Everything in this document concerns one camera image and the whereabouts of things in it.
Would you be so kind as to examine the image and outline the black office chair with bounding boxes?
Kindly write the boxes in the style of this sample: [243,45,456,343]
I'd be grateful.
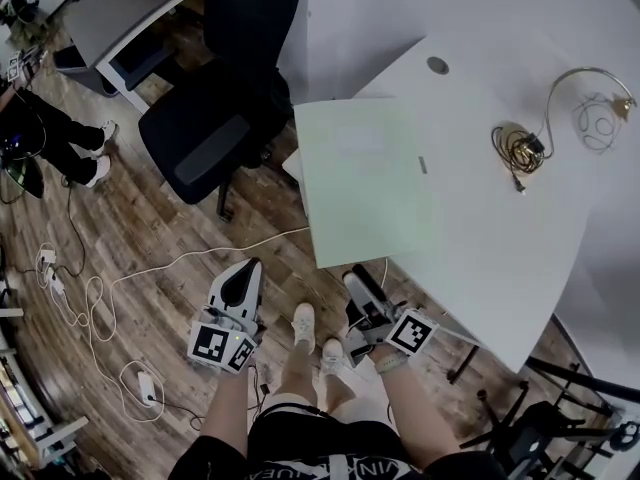
[138,0,302,222]

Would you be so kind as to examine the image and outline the white power adapter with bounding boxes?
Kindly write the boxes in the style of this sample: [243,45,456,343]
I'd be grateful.
[137,370,157,405]

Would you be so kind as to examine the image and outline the black tripod stand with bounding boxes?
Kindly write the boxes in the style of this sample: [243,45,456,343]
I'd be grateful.
[449,347,640,480]

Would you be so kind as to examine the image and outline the person's right leg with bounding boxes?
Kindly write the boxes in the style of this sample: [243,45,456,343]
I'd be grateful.
[322,367,396,419]

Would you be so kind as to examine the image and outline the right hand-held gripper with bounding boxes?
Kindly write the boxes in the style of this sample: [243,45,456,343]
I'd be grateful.
[342,263,441,370]

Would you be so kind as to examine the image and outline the gold desk lamp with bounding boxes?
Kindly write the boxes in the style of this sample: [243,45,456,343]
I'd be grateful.
[492,66,639,169]

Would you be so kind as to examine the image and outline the person's left forearm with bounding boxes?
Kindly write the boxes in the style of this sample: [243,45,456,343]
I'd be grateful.
[198,366,251,452]

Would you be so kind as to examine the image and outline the black folding chair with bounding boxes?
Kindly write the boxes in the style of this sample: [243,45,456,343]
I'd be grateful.
[492,400,616,480]

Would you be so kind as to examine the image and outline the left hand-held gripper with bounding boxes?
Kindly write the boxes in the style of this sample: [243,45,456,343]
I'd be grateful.
[187,257,265,375]

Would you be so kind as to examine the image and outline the dark green flat bag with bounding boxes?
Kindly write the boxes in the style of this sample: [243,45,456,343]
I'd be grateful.
[0,156,46,200]

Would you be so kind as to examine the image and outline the person's black printed shirt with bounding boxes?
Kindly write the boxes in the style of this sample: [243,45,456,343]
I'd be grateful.
[167,407,506,480]

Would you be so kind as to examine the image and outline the grey chair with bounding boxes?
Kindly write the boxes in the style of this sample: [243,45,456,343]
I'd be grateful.
[52,41,174,98]

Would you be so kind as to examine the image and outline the person's left white shoe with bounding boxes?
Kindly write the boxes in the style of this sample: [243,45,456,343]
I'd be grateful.
[291,301,317,357]

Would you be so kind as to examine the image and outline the person's left leg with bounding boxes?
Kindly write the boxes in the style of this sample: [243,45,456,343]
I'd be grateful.
[279,340,321,404]

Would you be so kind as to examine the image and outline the white metal table frame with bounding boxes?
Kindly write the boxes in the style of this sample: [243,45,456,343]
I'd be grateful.
[0,287,91,469]

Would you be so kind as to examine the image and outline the grey table white legs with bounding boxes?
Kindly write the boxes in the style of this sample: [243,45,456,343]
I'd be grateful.
[52,0,207,115]

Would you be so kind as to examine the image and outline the person's pale shorts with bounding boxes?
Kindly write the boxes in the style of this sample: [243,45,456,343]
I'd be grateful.
[255,390,399,425]

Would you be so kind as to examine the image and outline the person's right forearm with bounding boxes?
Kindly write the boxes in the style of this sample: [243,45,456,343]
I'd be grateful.
[378,362,464,472]

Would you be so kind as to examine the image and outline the black floor cable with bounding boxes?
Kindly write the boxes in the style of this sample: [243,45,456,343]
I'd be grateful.
[149,362,274,432]
[62,175,89,279]

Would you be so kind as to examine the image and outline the person's leg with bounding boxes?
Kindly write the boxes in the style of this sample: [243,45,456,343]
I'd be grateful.
[279,340,321,404]
[322,367,396,419]

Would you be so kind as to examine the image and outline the person's right white shoe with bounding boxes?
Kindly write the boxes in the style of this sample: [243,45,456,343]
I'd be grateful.
[319,336,346,377]

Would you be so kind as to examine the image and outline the long white floor cable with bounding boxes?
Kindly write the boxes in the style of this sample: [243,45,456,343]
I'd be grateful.
[33,226,311,424]

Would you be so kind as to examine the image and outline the person's white shoe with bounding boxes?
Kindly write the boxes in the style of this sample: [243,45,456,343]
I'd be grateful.
[291,301,317,357]
[319,336,346,377]

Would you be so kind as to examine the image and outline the pale wrist strap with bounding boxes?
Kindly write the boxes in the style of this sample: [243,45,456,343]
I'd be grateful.
[375,350,409,377]

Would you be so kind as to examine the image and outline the white desk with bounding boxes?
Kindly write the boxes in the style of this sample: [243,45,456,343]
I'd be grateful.
[282,30,640,384]

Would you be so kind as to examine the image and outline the black coiled lamp cord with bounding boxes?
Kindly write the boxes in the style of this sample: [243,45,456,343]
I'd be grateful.
[491,122,546,197]

